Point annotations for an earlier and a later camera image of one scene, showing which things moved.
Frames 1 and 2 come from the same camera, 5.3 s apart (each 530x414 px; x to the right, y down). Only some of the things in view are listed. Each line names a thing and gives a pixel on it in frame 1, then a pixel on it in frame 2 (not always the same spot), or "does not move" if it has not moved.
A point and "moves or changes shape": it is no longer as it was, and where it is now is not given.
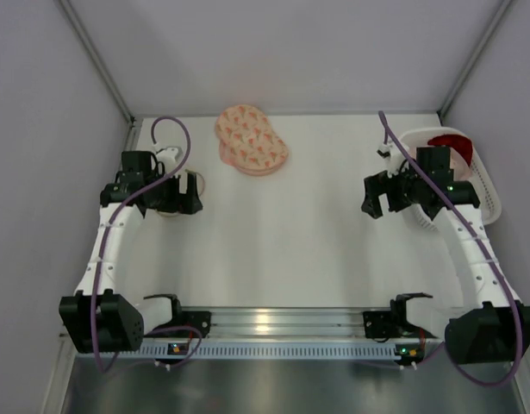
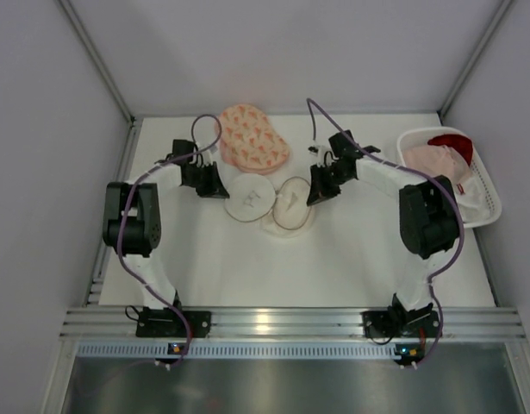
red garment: x=462 y=144 does not move
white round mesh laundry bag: x=200 y=186 moves or changes shape
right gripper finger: x=375 y=185 → x=324 y=185
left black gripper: x=181 y=195 → x=205 y=176
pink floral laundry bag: x=247 y=142 does not move
